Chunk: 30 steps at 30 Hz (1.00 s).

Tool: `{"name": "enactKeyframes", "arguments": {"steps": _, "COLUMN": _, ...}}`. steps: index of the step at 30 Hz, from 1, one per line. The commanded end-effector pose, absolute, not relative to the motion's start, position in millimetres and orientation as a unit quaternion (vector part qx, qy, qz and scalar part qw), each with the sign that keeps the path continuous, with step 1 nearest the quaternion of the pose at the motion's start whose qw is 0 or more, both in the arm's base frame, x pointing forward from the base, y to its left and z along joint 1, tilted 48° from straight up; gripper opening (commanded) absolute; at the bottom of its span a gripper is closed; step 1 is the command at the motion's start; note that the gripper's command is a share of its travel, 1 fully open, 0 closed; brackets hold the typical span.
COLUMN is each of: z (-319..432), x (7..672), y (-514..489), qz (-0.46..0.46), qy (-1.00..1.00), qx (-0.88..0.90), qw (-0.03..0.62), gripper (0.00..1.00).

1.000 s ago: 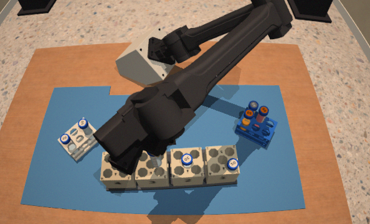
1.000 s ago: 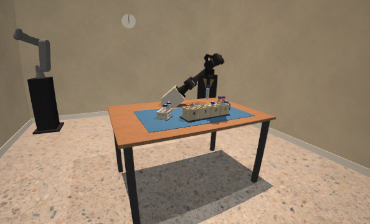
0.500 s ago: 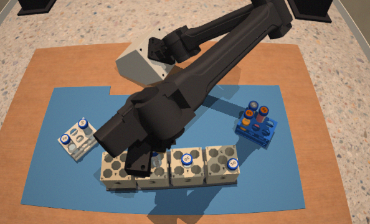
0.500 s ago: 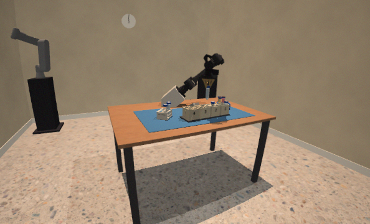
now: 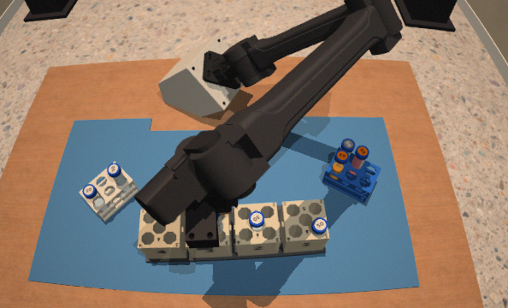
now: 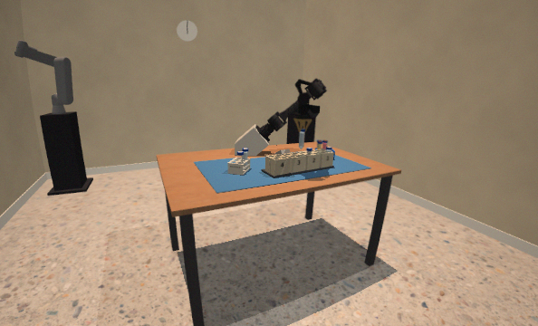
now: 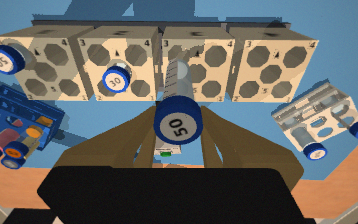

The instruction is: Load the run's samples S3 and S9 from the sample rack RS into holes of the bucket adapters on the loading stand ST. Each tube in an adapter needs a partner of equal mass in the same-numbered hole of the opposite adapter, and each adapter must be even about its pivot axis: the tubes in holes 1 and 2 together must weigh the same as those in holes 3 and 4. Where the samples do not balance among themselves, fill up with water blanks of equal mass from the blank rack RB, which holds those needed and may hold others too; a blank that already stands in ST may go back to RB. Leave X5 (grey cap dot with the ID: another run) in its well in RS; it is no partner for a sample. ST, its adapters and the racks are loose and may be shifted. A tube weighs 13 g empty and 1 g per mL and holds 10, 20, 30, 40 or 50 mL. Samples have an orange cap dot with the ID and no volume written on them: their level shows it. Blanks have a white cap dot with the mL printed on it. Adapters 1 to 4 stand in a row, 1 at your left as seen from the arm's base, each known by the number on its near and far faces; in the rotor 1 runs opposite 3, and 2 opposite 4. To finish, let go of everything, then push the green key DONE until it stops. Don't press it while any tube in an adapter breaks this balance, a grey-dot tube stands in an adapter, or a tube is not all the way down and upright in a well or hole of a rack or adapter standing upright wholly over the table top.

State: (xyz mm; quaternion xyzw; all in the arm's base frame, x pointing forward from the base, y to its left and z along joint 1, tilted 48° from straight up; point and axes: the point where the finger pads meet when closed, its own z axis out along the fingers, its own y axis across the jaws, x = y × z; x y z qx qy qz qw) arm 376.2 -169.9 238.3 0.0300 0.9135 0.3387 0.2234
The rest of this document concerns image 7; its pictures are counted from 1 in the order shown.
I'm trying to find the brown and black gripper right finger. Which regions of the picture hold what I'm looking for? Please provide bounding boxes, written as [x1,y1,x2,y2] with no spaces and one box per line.
[200,106,304,192]

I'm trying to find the blue flat mat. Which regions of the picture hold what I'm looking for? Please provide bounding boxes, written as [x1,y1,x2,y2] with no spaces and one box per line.
[0,0,358,181]

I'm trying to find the blue tube rack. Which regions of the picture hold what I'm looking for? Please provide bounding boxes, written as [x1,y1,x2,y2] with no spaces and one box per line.
[0,84,65,151]

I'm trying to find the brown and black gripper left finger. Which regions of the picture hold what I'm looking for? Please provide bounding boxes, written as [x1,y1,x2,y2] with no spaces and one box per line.
[52,106,156,168]

